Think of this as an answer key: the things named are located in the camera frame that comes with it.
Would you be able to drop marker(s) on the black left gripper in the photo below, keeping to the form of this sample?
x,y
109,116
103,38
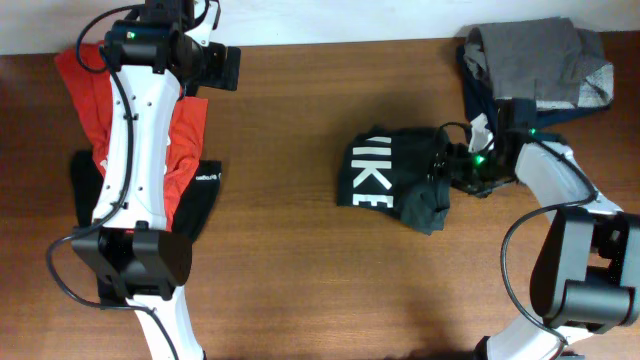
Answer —
x,y
217,75

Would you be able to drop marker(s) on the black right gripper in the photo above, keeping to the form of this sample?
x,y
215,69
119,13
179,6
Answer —
x,y
459,177

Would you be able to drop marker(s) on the dark green t-shirt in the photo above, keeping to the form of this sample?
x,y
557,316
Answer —
x,y
400,173

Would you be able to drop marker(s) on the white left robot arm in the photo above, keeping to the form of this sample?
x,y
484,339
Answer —
x,y
149,66

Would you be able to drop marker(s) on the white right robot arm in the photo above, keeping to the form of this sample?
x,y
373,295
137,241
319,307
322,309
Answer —
x,y
585,280

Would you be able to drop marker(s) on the navy blue folded garment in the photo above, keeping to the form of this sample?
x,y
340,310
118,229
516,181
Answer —
x,y
478,100

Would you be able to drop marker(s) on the black garment with white logo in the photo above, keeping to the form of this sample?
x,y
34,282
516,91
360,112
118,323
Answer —
x,y
193,209

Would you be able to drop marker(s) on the grey folded garment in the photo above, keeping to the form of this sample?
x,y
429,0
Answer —
x,y
549,61

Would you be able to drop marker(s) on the red soccer t-shirt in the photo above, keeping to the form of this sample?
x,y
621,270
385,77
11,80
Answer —
x,y
92,98

